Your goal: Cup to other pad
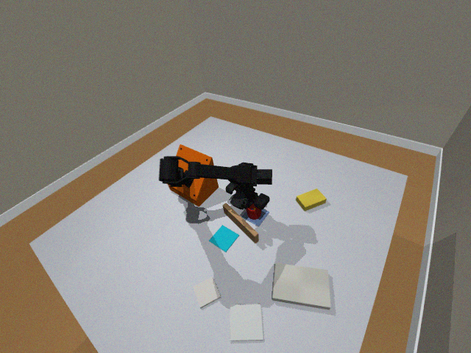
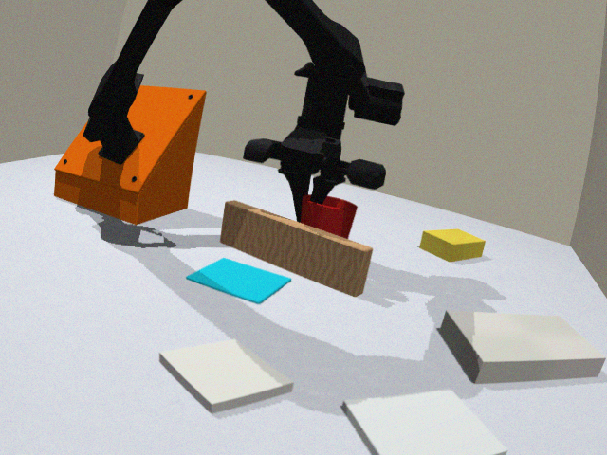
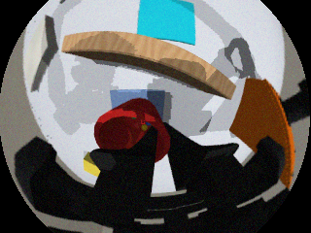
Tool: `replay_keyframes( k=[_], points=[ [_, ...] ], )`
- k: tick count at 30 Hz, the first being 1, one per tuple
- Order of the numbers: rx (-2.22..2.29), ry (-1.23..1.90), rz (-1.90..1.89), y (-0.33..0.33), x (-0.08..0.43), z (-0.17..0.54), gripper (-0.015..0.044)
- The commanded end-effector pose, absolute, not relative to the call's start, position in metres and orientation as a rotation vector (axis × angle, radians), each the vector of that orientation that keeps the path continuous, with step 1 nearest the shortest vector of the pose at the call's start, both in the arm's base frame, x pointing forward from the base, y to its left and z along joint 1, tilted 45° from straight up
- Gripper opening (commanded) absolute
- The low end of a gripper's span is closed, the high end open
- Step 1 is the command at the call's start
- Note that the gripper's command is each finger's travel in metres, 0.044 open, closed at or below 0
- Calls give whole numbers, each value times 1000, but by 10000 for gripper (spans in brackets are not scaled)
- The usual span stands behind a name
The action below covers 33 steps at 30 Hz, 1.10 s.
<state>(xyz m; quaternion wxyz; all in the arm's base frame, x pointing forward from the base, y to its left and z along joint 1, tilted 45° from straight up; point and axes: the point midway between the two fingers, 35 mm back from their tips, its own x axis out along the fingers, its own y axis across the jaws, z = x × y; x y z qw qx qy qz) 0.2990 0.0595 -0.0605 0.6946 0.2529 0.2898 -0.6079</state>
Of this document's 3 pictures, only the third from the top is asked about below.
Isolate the dark red cup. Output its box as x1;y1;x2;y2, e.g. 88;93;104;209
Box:
93;98;171;163

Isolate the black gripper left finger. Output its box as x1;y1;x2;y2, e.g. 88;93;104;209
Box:
89;125;158;193

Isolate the yellow block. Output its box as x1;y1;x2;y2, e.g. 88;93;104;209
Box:
83;151;101;178

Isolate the brown wooden bar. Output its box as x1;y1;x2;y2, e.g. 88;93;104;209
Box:
61;31;236;101

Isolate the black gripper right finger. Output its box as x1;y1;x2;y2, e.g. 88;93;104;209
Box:
163;121;240;190

